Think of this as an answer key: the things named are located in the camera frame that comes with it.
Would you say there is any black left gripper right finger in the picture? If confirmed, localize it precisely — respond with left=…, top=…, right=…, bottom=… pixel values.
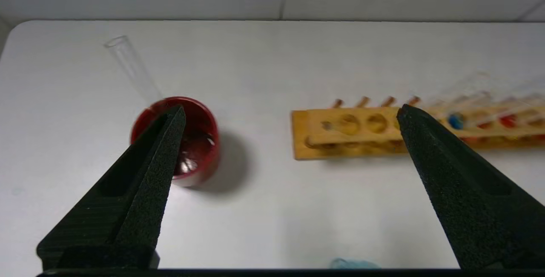
left=396, top=103, right=545, bottom=269

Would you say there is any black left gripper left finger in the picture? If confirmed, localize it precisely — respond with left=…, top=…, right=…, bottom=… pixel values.
left=36, top=104, right=187, bottom=269

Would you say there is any red pigment glass test tube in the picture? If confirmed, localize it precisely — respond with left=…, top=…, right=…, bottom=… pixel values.
left=497, top=86, right=545, bottom=130

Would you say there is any wooden test tube rack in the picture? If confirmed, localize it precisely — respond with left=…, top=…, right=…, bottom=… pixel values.
left=291, top=95, right=545, bottom=161

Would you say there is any red cup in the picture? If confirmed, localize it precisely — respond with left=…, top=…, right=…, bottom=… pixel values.
left=130, top=96, right=221, bottom=187

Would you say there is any clear glass dish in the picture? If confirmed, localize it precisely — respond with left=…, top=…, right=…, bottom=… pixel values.
left=330, top=258, right=380, bottom=269

